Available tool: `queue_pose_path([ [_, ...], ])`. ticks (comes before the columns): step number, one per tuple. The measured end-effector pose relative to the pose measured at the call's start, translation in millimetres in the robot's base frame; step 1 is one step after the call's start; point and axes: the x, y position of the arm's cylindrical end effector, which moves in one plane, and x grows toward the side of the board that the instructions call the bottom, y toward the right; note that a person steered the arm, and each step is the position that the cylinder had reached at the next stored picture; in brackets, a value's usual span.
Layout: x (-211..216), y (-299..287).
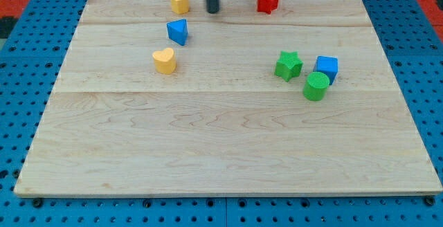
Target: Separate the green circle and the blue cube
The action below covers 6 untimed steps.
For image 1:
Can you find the blue cube block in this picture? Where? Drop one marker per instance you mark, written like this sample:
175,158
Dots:
328,66

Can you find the light wooden board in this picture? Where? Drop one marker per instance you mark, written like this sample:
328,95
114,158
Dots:
222,124

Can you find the yellow heart block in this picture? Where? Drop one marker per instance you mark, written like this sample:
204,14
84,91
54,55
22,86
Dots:
165,61

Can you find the green star block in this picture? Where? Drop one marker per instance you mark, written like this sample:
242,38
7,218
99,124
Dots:
288,65

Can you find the blue triangle block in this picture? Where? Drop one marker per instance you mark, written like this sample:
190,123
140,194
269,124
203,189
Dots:
178,31

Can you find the green cylinder block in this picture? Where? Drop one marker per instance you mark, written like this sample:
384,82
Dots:
316,86

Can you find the yellow hexagon block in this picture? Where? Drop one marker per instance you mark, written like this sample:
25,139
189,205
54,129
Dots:
180,6

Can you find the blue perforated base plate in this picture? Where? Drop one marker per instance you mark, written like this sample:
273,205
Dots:
30,61

